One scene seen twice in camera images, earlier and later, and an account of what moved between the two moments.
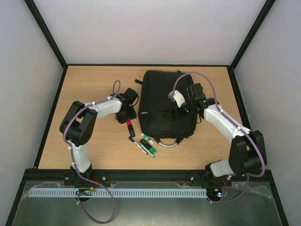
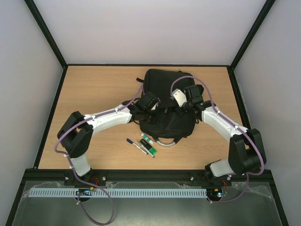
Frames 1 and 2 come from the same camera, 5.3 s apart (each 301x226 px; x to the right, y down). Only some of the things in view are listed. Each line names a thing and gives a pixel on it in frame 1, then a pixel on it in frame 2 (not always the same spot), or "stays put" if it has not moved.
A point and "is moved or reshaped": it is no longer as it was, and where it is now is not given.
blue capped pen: [138, 144] is moved or reshaped
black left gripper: [122, 120] → [157, 110]
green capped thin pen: [147, 150] stays put
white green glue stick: [147, 138] stays put
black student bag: [158, 117] stays put
